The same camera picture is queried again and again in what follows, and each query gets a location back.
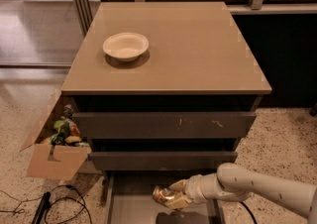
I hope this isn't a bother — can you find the black cable right floor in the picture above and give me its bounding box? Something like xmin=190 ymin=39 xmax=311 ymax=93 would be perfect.
xmin=239 ymin=200 xmax=259 ymax=224

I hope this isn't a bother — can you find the grey middle drawer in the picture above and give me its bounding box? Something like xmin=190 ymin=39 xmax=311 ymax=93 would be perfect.
xmin=90 ymin=151 xmax=238 ymax=170

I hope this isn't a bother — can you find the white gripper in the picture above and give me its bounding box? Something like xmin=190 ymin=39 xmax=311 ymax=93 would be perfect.
xmin=164 ymin=174 xmax=207 ymax=210

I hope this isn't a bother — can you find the black bar on floor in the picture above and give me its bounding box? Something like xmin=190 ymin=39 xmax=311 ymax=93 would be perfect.
xmin=31 ymin=192 xmax=51 ymax=224

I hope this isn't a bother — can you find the white paper bowl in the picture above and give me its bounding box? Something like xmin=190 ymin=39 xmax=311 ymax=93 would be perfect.
xmin=103 ymin=33 xmax=150 ymax=62

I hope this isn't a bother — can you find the yellow snack item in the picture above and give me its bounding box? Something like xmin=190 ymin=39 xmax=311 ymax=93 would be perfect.
xmin=64 ymin=136 xmax=81 ymax=145

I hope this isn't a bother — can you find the black cable on floor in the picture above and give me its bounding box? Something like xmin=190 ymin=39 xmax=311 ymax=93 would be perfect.
xmin=0 ymin=184 xmax=93 ymax=224

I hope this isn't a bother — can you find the green snack bag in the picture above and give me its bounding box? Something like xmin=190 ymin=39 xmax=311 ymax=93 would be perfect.
xmin=52 ymin=120 xmax=69 ymax=146

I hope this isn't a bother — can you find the grey drawer cabinet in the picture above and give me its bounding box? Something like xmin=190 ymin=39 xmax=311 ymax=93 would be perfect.
xmin=60 ymin=1 xmax=272 ymax=182

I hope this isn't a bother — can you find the brown cardboard box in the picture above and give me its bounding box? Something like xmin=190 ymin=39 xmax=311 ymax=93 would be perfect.
xmin=21 ymin=90 xmax=96 ymax=180

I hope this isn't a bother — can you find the grey open bottom drawer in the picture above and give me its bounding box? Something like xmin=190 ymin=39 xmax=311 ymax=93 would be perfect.
xmin=104 ymin=171 xmax=225 ymax=224

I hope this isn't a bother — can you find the grey top drawer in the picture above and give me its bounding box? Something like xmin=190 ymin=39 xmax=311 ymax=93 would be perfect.
xmin=73 ymin=112 xmax=256 ymax=139

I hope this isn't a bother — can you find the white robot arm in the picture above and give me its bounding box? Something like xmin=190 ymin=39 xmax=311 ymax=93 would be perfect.
xmin=163 ymin=163 xmax=317 ymax=224

